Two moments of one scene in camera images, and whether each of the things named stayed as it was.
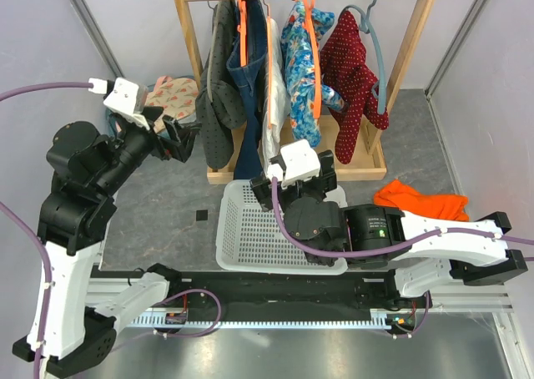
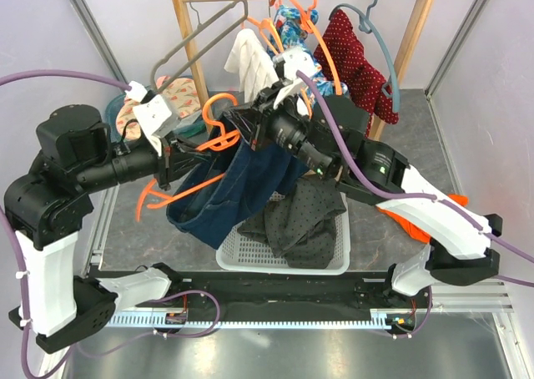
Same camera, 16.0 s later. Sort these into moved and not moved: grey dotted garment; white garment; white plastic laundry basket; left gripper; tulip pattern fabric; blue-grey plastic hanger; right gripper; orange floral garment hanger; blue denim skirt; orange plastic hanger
Moved: blue-grey plastic hanger; orange floral garment hanger; blue denim skirt; left gripper; grey dotted garment; white garment; orange plastic hanger; right gripper
Not moved: white plastic laundry basket; tulip pattern fabric
